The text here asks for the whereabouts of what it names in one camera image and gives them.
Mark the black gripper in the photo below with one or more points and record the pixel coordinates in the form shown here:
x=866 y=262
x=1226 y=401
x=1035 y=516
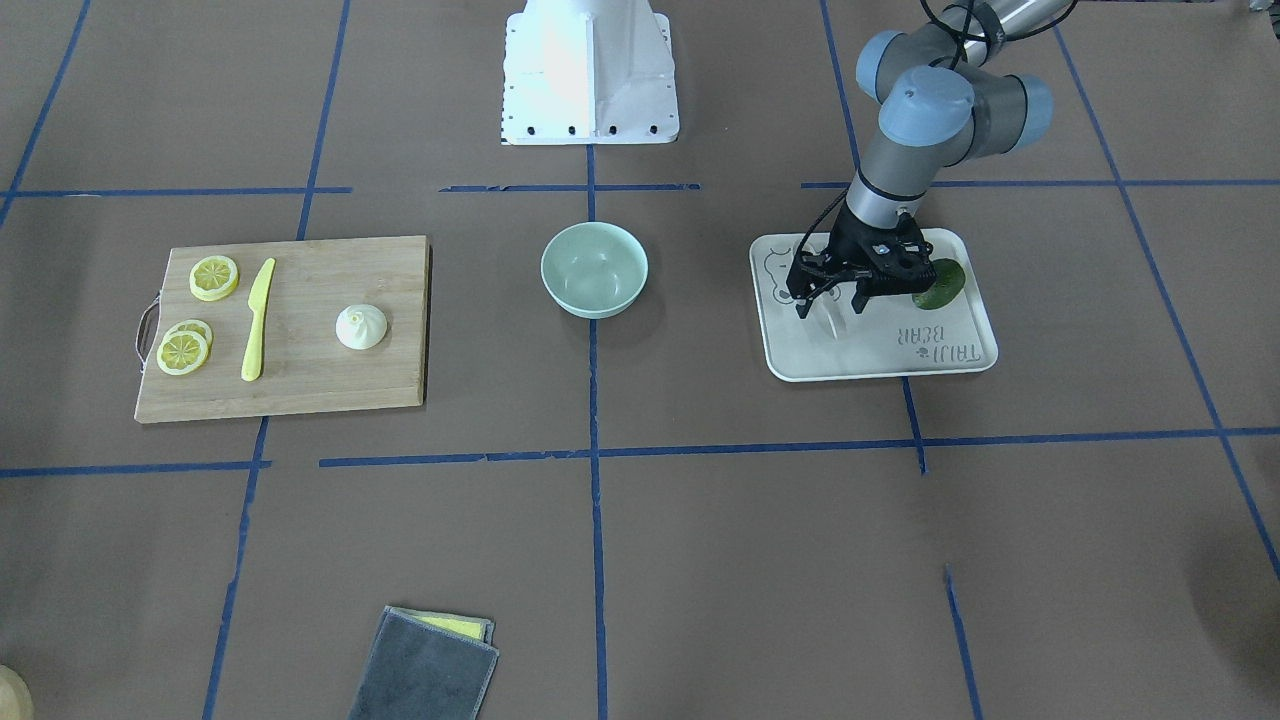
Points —
x=846 y=248

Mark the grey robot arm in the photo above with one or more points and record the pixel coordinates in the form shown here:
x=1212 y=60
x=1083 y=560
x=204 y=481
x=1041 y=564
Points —
x=938 y=107

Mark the light green bowl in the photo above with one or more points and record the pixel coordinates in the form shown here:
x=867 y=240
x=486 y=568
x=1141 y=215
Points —
x=594 y=269

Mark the white bear tray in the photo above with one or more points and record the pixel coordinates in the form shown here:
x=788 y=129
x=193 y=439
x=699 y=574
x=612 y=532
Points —
x=892 y=336

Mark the green avocado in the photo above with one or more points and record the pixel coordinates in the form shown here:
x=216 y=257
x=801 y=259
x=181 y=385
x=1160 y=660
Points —
x=949 y=283

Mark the yellow sponge under cloth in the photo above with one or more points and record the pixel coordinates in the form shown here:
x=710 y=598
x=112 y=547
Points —
x=477 y=629

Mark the bamboo cutting board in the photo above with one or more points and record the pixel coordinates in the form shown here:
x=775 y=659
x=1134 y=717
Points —
x=306 y=369

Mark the yellow plastic knife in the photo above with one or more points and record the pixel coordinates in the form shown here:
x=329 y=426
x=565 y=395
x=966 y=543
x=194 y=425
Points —
x=253 y=357

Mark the lemon slice upper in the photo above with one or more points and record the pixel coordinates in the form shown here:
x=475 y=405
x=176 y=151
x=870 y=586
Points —
x=213 y=278

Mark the lemon slice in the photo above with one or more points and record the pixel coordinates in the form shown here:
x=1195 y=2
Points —
x=182 y=353
x=213 y=278

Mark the lemon slice partly hidden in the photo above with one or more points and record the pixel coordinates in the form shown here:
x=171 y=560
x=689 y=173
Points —
x=197 y=326

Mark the lemon slice lower front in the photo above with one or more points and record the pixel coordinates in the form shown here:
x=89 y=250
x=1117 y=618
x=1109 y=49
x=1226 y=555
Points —
x=182 y=353

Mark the wooden round stand base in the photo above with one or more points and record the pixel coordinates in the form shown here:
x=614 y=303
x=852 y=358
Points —
x=16 y=701

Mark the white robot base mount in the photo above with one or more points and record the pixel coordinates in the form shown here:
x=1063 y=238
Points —
x=588 y=73

